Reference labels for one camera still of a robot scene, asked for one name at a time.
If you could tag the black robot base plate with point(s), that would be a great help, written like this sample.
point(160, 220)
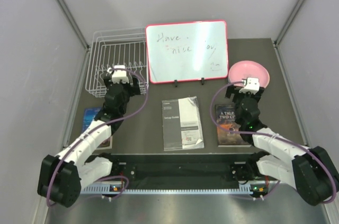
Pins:
point(177, 171)

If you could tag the pink plate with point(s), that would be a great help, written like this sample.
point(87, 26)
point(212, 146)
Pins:
point(246, 68)

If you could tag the grey slotted cable duct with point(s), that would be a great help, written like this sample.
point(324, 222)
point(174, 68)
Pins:
point(101, 188)

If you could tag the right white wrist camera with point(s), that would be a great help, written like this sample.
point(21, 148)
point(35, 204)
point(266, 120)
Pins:
point(250, 85)

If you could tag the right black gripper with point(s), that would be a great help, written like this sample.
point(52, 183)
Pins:
point(256, 97)

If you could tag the white wire dish rack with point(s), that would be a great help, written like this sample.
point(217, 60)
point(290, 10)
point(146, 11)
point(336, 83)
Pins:
point(116, 47)

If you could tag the blue sunset cover book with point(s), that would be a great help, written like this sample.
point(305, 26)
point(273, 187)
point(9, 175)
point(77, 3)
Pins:
point(89, 115)

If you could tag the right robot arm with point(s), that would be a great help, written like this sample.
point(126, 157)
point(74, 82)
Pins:
point(310, 171)

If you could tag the black white setup guide booklet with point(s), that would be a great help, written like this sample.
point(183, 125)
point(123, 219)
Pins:
point(182, 128)

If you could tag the red framed whiteboard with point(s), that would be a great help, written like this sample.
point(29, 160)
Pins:
point(187, 51)

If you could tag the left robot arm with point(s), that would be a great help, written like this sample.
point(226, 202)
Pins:
point(102, 127)

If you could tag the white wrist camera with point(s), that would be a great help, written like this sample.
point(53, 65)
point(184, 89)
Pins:
point(250, 85)
point(118, 74)

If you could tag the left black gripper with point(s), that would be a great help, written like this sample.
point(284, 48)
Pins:
point(134, 90)

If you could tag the Tale of Two Cities book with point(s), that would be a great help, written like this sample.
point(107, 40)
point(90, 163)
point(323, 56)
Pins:
point(225, 117)

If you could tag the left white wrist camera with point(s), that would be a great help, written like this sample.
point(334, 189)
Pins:
point(118, 74)

